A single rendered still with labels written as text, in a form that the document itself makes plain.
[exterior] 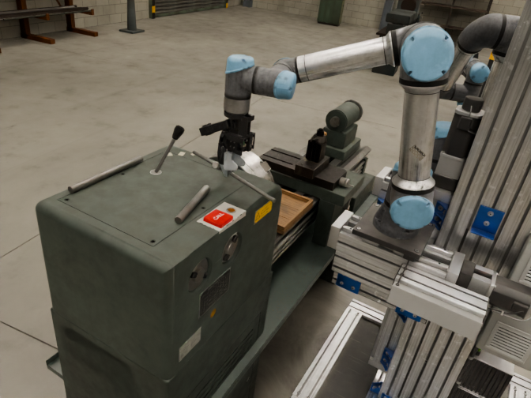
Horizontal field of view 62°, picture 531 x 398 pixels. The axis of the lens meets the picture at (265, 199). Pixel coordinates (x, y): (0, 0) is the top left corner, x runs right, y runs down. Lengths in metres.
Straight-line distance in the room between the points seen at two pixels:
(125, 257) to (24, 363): 1.56
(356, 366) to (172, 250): 1.43
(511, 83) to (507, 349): 0.90
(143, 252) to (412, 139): 0.73
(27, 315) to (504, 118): 2.50
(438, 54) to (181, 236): 0.76
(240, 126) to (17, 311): 1.97
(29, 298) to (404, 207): 2.28
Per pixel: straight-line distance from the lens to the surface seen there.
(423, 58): 1.13
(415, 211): 1.26
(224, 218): 1.20
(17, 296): 2.99
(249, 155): 1.66
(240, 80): 1.22
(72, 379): 1.76
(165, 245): 1.12
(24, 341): 2.72
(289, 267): 2.23
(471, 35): 1.80
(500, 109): 1.48
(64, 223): 1.26
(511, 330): 1.75
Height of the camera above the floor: 1.92
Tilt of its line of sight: 30 degrees down
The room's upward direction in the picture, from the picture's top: 7 degrees clockwise
